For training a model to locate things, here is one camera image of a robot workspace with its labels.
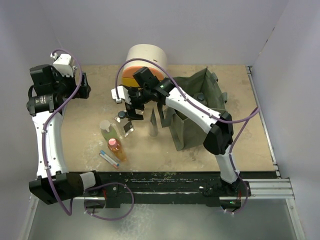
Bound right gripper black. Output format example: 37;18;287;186
124;87;152;121

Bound clear square bottle black label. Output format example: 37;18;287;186
114;111;135;138

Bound clear square bottle front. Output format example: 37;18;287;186
193;92;208;106

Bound green canvas bag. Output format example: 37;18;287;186
157;68;228;151

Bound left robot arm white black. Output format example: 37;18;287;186
26;64;103;205

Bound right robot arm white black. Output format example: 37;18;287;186
120;67;240;196

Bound clear conical tube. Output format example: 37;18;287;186
149;108;158;137

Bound green bottle white flip cap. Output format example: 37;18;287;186
99;120;120;142

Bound orange bottle pink cap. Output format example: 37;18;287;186
107;138;127;162

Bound blue capped pen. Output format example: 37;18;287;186
100;150;120;166

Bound red tipped pen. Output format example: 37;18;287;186
99;153;119;170

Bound round-top mini drawer cabinet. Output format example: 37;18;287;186
121;44;168;87

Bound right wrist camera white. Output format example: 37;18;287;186
111;85;132;105

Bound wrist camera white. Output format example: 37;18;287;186
111;85;132;105
50;52;76;78

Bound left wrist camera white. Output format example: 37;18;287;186
50;52;76;78

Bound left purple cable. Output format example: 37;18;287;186
41;48;86;216

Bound purple cable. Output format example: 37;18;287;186
41;48;86;216
115;58;261;181

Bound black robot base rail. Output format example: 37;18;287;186
84;171;277;208

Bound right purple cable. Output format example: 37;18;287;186
115;58;261;181

